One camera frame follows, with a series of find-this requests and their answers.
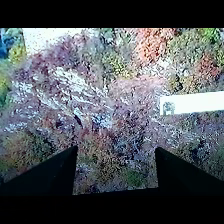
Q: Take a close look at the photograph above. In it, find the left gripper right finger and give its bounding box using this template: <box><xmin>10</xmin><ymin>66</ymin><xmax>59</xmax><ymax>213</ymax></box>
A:
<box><xmin>154</xmin><ymin>146</ymin><xmax>224</xmax><ymax>197</ymax></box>

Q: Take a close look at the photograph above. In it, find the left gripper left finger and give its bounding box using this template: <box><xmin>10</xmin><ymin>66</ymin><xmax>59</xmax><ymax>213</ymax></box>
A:
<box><xmin>0</xmin><ymin>144</ymin><xmax>79</xmax><ymax>197</ymax></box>

